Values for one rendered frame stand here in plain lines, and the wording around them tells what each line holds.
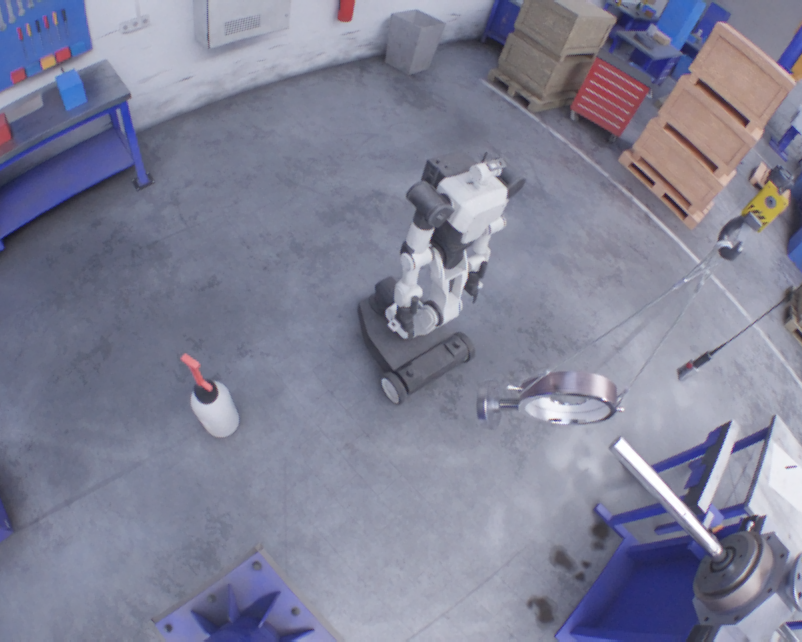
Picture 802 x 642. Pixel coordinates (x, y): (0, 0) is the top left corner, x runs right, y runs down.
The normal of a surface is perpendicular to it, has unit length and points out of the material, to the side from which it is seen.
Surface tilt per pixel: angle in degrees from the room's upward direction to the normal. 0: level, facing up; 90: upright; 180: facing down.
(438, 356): 0
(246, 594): 0
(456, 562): 0
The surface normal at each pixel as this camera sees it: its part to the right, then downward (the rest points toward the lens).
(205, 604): 0.20, -0.50
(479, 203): 0.55, 0.18
